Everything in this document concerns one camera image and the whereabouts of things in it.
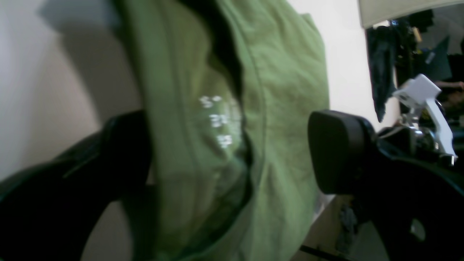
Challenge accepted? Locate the green t-shirt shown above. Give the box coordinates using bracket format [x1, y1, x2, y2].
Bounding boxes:
[112, 0, 329, 261]

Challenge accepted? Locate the dark cloth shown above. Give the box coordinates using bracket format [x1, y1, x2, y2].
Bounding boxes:
[366, 26, 396, 123]

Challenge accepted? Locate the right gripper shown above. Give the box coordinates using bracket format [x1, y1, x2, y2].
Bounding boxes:
[378, 126, 440, 162]

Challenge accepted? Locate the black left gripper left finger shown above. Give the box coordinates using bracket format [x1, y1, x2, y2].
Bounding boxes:
[0, 111, 152, 261]

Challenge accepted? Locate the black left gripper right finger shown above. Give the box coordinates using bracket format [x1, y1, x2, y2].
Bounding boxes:
[307, 110, 464, 261]

